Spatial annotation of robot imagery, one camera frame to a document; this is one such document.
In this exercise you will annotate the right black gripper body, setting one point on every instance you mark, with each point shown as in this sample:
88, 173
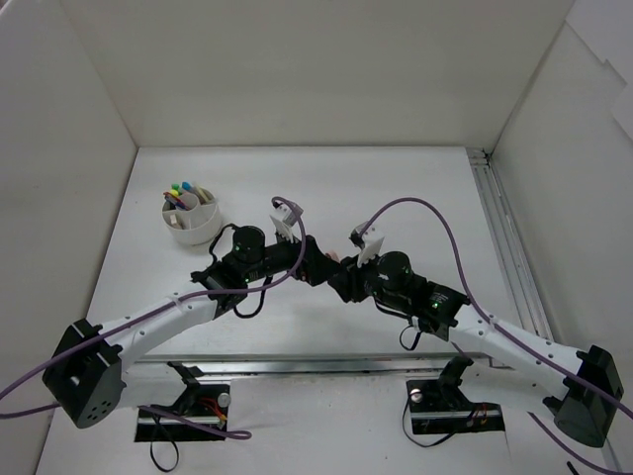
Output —
359, 279

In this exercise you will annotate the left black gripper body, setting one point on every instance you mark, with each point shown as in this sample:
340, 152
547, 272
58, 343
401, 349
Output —
307, 259

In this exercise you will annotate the beige yellow pen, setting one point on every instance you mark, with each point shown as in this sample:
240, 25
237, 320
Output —
202, 193

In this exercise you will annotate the red gel pen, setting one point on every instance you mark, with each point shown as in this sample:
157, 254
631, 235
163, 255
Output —
182, 205

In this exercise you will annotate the blue gel pen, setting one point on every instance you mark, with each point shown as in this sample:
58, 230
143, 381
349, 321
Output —
171, 199

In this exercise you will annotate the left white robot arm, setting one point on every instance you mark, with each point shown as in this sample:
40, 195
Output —
86, 376

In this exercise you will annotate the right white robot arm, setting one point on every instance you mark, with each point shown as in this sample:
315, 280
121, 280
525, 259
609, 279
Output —
579, 389

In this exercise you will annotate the white round divided container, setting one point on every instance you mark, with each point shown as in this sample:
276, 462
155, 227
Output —
200, 223

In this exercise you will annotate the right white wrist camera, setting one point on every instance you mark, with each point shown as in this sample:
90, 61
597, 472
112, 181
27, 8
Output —
368, 239

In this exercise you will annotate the aluminium rail front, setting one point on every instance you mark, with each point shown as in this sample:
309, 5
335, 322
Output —
301, 366

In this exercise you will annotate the aluminium rail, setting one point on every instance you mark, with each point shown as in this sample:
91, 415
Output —
517, 275
301, 366

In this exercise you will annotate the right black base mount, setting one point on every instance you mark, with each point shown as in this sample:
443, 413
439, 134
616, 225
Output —
436, 410

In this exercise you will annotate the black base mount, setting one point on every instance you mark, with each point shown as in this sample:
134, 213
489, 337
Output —
436, 410
207, 406

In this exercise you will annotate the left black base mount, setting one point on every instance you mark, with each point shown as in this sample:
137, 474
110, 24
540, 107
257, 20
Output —
207, 406

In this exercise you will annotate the aluminium rail right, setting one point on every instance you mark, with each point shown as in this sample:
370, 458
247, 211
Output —
517, 275

